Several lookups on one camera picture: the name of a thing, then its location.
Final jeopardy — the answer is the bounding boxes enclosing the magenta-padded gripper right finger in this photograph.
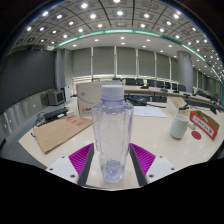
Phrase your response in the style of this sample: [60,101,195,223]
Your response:
[128,142,177,187]

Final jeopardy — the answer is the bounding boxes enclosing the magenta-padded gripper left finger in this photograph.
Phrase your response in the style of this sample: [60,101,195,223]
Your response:
[45,142,96,187]

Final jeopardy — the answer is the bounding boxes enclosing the clear plastic water bottle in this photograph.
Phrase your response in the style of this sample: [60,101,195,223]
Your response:
[90,84,135,185]

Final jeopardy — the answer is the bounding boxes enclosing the flat brown cardboard sheet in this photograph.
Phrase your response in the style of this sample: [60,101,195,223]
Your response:
[32,114,94,155]

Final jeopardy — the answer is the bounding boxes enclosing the white ceramic mug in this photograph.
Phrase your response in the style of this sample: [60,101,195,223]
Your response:
[169,113,191,140]

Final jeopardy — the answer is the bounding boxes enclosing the white paper sheet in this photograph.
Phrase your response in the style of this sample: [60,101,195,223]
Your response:
[132,105,168,119]

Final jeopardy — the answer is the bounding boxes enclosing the black power strip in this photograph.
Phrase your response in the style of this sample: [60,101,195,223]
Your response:
[42,106,70,122]

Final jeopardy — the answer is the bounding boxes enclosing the flat round red coaster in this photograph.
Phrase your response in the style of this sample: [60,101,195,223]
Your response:
[191,130,203,141]

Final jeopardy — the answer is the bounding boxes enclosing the black desk phone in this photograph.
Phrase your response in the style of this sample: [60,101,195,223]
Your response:
[127,95,149,107]

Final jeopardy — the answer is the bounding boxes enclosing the white rectangular remote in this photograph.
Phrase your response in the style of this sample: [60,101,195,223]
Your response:
[187,120,197,131]

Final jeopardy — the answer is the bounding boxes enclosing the white cardboard box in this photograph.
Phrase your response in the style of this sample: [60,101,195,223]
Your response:
[75,80,126,117]

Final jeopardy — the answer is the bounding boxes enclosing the grey boxy monitor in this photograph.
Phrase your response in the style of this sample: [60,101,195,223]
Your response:
[46,89,66,107]

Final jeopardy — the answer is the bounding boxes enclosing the open cardboard box red side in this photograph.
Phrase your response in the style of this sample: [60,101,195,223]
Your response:
[188,110,221,141]

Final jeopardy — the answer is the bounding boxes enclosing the black office chairs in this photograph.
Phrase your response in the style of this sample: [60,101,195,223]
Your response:
[123,77,214,99]

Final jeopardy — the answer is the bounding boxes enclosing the ceiling lights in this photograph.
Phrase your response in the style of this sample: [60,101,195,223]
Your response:
[16,0,224,73]

